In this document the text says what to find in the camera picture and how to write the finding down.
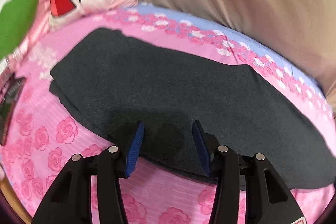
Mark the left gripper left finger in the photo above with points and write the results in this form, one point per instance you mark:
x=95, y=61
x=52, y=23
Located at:
x=68, y=199

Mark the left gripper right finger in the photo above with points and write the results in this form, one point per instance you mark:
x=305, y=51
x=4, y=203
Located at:
x=268, y=199

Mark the dark grey pants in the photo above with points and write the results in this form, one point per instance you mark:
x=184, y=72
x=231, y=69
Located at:
x=109, y=82

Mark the pink floral bed sheet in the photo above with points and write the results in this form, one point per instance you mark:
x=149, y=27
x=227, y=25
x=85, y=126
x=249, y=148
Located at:
x=43, y=135

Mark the green plush toy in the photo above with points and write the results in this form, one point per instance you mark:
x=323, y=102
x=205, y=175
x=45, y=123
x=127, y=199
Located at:
x=17, y=16

